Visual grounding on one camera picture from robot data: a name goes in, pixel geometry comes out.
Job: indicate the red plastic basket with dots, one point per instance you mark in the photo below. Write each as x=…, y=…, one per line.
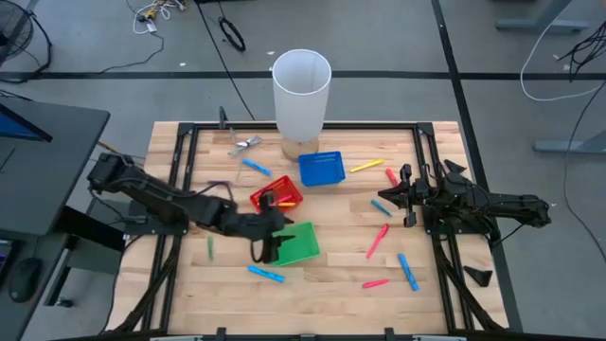
x=284, y=187

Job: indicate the green plastic basket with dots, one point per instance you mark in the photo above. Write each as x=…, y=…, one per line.
x=303, y=246

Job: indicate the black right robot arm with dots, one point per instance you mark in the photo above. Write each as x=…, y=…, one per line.
x=511, y=206

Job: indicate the black desk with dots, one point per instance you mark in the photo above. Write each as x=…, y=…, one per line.
x=57, y=180

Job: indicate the crumpled clear plastic wrapper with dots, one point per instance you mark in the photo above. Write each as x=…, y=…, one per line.
x=244, y=144

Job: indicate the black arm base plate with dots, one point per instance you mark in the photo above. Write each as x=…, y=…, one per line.
x=428, y=228
x=137, y=229

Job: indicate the pink marker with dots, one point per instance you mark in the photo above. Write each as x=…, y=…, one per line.
x=280, y=200
x=376, y=283
x=377, y=240
x=391, y=176

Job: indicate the computer monitor blue screen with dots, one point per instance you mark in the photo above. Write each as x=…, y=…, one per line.
x=19, y=128

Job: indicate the black floor fan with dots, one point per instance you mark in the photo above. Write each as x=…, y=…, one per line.
x=12, y=23

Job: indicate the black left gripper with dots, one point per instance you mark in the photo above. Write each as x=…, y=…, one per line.
x=258, y=225

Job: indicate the grey table foot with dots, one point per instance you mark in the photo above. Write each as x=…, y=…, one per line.
x=568, y=146
x=540, y=23

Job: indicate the yellow marker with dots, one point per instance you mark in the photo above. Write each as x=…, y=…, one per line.
x=367, y=166

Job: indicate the orange marker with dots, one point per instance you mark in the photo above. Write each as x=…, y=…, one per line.
x=286, y=204

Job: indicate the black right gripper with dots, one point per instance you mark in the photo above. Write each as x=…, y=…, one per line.
x=426, y=194

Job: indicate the light blue marker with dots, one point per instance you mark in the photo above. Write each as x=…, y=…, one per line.
x=381, y=208
x=257, y=166
x=408, y=272
x=266, y=274

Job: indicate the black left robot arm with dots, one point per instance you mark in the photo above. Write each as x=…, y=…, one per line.
x=156, y=194

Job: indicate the blue plastic basket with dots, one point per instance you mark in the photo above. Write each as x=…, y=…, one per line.
x=322, y=168

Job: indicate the green marker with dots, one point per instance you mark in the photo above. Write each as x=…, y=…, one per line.
x=210, y=247

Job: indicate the black frame bracket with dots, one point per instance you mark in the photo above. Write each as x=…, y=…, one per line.
x=220, y=334
x=389, y=334
x=222, y=118

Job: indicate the black computer mouse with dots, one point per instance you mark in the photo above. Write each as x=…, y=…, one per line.
x=23, y=279

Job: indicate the black triangular plastic part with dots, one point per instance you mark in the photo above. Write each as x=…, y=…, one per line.
x=478, y=275
x=454, y=166

